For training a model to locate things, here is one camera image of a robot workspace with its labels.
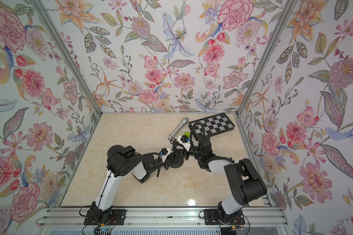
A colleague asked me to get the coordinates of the black stand pole with clip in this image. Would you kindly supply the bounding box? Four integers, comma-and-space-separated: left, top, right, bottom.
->
170, 139, 184, 157

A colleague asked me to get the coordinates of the black round stand base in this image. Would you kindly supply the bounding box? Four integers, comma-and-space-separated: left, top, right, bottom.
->
168, 156, 184, 168

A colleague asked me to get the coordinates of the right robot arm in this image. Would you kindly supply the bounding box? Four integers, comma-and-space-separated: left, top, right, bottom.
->
169, 133, 267, 225

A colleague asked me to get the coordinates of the silver microphone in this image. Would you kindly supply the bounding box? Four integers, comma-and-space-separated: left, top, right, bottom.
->
168, 117, 189, 140

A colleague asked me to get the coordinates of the black checkered chess box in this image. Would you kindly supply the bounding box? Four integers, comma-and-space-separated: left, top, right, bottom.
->
188, 113, 235, 139

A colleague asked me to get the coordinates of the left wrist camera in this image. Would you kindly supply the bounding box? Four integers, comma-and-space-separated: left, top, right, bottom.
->
160, 148, 172, 163

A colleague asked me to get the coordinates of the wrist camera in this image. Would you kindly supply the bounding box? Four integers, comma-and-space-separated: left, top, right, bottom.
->
177, 135, 191, 152
160, 148, 172, 163

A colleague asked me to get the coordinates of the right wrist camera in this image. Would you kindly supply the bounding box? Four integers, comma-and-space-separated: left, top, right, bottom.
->
177, 135, 191, 152

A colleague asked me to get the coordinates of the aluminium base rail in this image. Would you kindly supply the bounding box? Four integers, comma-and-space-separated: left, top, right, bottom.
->
36, 207, 291, 235

